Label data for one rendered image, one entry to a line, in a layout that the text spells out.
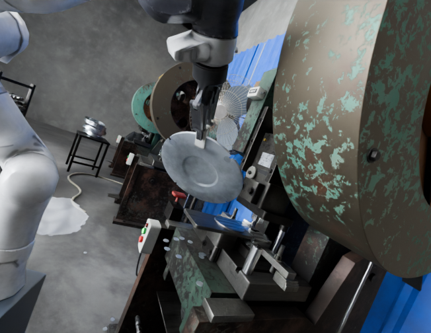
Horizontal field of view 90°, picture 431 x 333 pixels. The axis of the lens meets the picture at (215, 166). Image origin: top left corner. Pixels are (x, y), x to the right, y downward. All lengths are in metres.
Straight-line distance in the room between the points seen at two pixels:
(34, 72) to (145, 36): 3.02
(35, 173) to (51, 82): 6.83
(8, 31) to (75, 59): 6.76
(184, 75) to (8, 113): 1.59
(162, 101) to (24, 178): 1.53
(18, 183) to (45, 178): 0.05
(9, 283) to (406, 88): 0.96
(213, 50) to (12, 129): 0.49
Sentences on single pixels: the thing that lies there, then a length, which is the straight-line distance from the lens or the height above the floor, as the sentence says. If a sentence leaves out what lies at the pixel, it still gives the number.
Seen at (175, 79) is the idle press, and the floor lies 1.47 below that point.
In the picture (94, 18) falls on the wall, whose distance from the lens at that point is 7.63.
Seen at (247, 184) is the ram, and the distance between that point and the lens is 0.84.
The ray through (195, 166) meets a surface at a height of 0.95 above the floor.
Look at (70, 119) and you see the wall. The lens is 7.34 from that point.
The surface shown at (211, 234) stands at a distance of 0.85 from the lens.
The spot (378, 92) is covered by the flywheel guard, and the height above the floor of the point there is 1.17.
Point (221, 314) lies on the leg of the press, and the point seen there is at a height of 0.64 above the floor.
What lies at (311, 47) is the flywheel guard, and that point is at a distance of 0.43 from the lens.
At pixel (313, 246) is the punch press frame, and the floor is 0.83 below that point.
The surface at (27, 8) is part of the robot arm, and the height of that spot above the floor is 1.12.
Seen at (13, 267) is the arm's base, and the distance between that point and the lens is 0.82.
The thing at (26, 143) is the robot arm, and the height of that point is 0.85.
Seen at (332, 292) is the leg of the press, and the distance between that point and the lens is 0.99.
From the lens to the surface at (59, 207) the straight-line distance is 2.03.
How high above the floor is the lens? 1.02
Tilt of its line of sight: 3 degrees down
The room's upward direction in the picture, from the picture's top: 22 degrees clockwise
